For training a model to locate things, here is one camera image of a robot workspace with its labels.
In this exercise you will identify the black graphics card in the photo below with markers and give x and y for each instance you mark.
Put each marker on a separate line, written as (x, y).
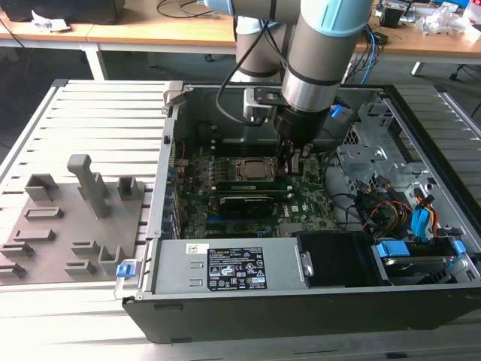
(244, 208)

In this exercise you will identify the black monitor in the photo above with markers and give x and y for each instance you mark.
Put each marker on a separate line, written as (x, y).
(75, 11)

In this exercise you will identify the black open PC case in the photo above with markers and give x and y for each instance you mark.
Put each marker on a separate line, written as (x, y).
(263, 319)

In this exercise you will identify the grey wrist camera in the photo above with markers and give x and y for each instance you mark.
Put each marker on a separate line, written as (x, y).
(343, 116)

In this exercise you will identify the black RAM slot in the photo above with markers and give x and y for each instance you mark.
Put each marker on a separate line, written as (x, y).
(240, 151)
(290, 196)
(240, 143)
(289, 187)

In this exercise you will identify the grey parts rack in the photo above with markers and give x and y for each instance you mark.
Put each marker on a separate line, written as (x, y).
(75, 233)

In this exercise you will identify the wooden desk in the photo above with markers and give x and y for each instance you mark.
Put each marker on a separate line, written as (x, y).
(432, 45)
(124, 34)

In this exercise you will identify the black fan shroud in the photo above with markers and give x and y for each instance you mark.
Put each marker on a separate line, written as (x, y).
(334, 259)

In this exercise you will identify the silver CPU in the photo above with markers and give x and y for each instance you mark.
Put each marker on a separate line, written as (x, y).
(255, 169)

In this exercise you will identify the metal drive cage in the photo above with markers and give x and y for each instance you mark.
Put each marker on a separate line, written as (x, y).
(360, 154)

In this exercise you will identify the hard disk in blue carrier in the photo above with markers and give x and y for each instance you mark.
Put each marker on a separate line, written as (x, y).
(391, 249)

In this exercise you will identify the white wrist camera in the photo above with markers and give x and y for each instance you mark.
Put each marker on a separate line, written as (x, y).
(251, 105)

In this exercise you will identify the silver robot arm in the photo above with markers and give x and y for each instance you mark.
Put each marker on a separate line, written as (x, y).
(323, 56)

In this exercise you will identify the small black box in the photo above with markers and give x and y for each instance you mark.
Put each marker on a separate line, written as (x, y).
(392, 17)

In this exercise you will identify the crumpled white paper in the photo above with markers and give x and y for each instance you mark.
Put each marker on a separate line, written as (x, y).
(52, 23)

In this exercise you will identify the clear plastic bag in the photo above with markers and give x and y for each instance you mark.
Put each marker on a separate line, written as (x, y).
(443, 19)

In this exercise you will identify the grey case hinge bracket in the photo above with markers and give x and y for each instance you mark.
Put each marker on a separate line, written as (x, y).
(171, 90)

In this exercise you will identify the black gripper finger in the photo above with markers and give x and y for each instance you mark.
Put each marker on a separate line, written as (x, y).
(296, 161)
(283, 159)

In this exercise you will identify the CPU socket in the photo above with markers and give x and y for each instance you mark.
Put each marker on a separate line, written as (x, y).
(236, 179)

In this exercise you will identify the grey power supply unit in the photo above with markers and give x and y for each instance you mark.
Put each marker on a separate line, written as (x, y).
(176, 270)

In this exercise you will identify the green motherboard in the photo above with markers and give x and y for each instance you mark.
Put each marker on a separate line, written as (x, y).
(308, 188)

